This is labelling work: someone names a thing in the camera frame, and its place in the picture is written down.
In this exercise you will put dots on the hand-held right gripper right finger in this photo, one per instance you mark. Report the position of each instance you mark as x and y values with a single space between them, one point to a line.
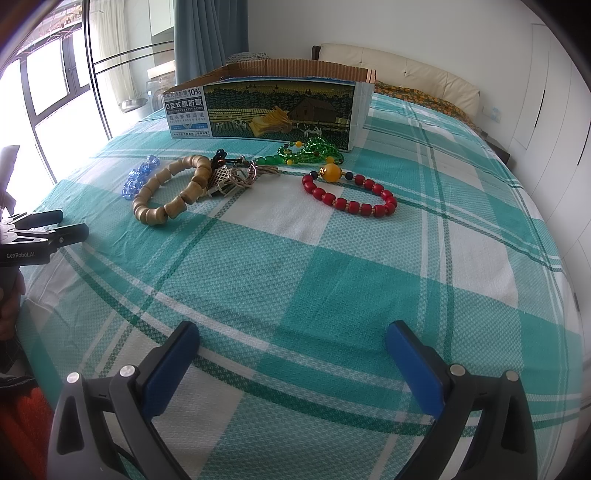
415 374

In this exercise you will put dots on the person's left hand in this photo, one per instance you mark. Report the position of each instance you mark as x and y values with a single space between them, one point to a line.
9 328

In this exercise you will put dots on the orange fuzzy cloth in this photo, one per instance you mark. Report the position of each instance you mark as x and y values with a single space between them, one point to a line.
23 434

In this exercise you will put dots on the cream padded headboard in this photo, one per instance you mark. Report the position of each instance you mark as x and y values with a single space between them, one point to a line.
406 69

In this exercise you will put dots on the washing machine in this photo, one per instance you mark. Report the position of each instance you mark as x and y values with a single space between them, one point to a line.
159 94

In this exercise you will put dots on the blue curtain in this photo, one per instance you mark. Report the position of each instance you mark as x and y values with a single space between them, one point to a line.
207 37

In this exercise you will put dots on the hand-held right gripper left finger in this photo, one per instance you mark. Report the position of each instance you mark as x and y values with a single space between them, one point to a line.
168 369

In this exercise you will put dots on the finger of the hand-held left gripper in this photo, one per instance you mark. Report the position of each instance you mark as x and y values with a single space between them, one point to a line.
64 233
41 218

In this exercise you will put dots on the wall socket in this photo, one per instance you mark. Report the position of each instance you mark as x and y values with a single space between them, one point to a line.
491 113

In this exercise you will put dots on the white wardrobe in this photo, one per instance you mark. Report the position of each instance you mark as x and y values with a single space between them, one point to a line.
545 115

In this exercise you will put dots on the dark wooden nightstand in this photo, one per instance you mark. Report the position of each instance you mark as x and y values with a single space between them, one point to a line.
496 147

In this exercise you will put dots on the teal plaid tablecloth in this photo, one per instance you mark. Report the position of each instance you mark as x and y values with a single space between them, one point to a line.
295 286

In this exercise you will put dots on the pile of folded clothes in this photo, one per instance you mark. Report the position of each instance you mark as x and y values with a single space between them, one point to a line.
247 57

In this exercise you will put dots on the printed cardboard box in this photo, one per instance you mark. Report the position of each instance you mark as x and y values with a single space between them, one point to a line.
277 110

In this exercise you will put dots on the balcony window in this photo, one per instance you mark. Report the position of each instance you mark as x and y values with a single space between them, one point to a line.
55 83

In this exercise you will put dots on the black sliding door frame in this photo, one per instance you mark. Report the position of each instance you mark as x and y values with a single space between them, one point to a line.
92 69

